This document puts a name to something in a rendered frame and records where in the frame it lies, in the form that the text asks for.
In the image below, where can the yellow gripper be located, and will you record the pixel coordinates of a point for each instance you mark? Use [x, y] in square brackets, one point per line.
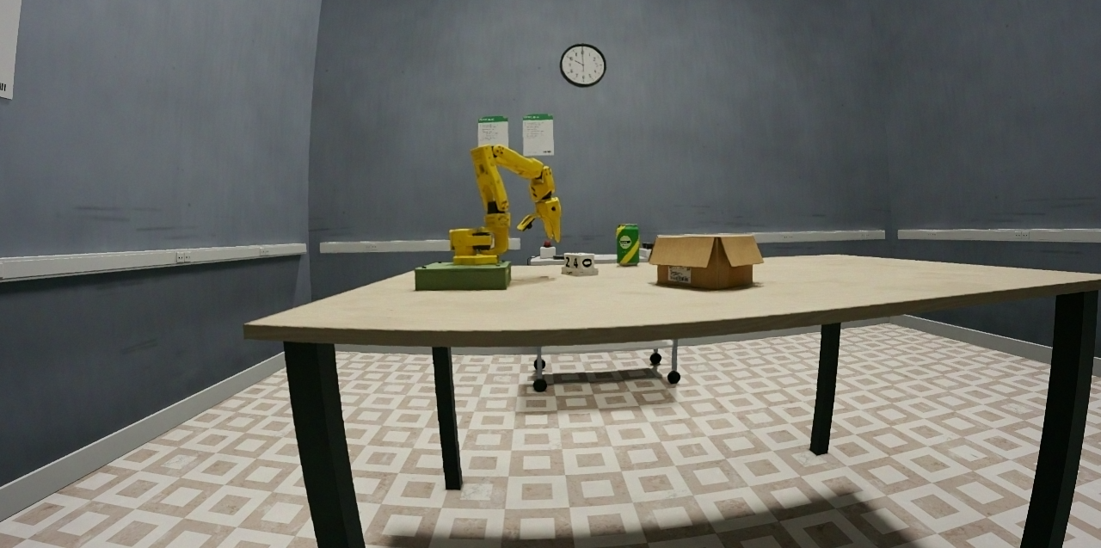
[550, 217]

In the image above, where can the green and yellow drink can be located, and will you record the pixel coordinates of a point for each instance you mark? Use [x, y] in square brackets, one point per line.
[627, 245]

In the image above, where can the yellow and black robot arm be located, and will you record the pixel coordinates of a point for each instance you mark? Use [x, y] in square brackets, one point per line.
[468, 241]

